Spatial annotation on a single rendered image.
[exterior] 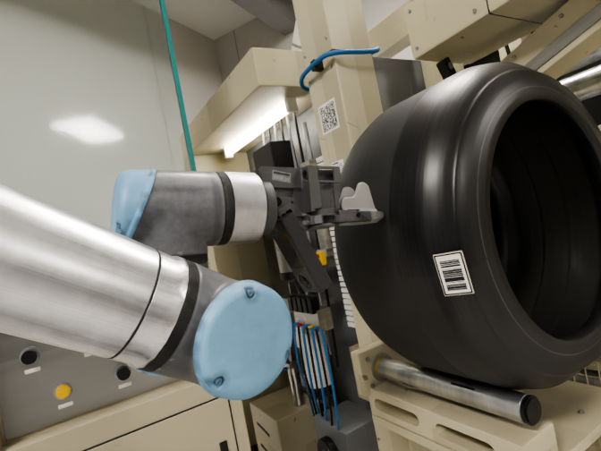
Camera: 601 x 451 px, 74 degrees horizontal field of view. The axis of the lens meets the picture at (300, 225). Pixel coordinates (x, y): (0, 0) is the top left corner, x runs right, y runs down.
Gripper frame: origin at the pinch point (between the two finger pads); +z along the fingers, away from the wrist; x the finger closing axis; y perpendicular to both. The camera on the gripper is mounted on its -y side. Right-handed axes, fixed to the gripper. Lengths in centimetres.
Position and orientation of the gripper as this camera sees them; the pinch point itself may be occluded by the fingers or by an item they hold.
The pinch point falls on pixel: (376, 219)
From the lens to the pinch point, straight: 62.6
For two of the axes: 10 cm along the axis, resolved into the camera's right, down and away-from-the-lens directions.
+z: 8.6, -0.4, 5.0
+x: -5.0, 1.1, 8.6
